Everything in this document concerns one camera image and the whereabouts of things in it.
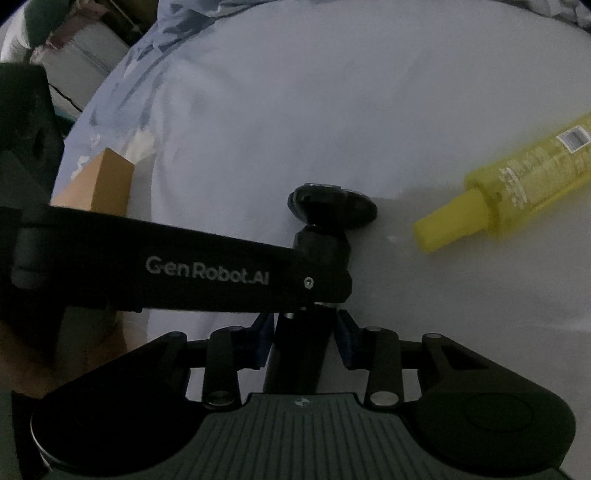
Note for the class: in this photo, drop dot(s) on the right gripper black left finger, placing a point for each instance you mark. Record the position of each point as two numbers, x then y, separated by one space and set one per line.
226 352

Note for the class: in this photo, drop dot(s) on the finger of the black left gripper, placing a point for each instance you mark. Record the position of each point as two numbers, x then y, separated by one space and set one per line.
325 264

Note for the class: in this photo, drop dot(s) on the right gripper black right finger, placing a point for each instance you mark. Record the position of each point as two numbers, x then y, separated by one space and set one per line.
382 353

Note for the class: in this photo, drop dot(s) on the round black phone holder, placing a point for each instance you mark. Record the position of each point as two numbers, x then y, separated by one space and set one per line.
331 206

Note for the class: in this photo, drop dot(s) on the yellow transparent spray bottle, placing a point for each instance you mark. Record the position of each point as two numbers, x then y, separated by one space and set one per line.
505 194

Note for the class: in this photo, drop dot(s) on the orange cardboard box lid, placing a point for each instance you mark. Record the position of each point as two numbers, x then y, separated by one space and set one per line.
102 186

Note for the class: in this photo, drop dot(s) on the grey blue crumpled duvet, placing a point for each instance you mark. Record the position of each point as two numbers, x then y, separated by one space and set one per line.
178 21

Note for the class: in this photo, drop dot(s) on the white storage box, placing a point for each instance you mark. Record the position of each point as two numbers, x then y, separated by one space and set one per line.
71 42

